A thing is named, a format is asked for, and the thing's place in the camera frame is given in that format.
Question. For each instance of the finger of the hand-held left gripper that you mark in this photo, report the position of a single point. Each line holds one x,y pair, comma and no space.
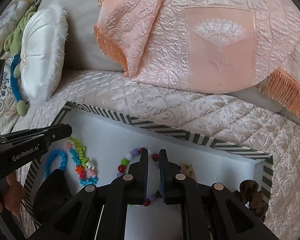
60,130
55,142

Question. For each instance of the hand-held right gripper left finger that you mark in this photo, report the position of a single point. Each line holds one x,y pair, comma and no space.
145,177

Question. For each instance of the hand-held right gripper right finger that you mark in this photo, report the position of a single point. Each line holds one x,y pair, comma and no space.
162,177

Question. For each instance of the black white striped box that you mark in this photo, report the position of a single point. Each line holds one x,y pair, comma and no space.
102,130

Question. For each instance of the person's left hand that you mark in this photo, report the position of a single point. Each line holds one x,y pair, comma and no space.
15,195

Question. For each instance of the beige printed card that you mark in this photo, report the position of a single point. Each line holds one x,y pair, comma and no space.
187,168

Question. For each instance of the black cloth pouch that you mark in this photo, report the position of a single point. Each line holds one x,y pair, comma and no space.
52,192

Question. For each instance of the blue cream ornate cushion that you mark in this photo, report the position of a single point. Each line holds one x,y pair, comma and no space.
7,97

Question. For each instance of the green and blue plush toy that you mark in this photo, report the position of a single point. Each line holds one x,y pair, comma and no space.
15,80

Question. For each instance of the white fluffy pillow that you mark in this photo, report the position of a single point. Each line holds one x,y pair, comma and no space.
42,50

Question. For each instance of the brown scrunchie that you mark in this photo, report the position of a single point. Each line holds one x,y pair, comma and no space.
250,187

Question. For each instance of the grey sofa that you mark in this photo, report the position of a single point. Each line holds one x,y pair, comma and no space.
77,17

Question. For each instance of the grey floral patterned pillow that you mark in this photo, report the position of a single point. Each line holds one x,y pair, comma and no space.
17,2

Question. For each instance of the peach fringed blanket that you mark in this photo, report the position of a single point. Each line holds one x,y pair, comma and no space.
215,30

